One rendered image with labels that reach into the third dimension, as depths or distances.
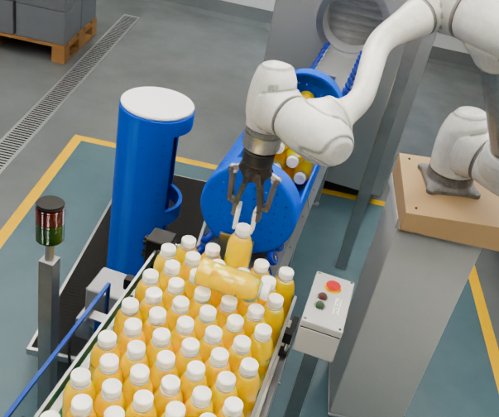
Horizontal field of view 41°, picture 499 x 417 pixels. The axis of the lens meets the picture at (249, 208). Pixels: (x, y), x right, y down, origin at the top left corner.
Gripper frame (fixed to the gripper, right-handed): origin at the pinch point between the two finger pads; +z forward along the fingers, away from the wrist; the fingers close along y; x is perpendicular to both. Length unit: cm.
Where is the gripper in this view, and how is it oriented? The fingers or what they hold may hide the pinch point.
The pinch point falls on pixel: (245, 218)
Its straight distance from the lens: 166.7
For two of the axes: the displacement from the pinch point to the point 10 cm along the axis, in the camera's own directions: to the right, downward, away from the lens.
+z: -1.7, 8.2, 5.4
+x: -2.7, 4.9, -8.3
